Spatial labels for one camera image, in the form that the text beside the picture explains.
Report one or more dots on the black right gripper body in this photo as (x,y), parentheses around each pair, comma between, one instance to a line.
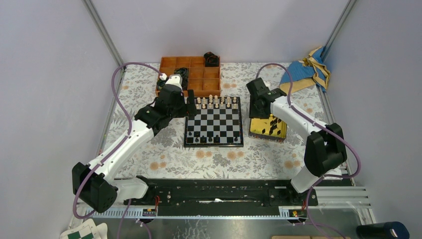
(254,112)

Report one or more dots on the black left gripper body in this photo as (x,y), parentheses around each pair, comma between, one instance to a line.
(180,110)

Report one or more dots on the gold tin of black pieces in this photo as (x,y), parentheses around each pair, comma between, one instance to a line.
(272,129)

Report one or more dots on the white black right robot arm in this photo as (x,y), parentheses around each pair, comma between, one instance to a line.
(325,148)

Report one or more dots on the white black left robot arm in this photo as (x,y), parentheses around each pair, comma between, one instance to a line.
(94,183)

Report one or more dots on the black silver chess board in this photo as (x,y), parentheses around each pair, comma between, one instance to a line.
(222,115)

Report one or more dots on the orange compartment tray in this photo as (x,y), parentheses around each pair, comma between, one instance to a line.
(203,80)

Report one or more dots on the black coil middle compartment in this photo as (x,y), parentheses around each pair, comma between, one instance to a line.
(184,73)

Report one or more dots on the black coil compartment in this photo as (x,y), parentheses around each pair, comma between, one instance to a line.
(211,60)
(184,73)

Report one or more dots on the black coil top compartment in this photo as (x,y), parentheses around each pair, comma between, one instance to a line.
(211,60)

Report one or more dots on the blue yellow cloth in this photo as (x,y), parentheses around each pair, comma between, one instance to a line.
(309,71)

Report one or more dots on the green white checkered paper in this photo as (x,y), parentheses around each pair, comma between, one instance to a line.
(87,230)

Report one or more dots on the black cylinder bottom right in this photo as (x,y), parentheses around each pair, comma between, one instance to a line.
(387,230)

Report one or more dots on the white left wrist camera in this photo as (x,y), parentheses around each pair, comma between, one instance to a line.
(175,80)

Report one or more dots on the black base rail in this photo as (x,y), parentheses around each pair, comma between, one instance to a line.
(221,197)

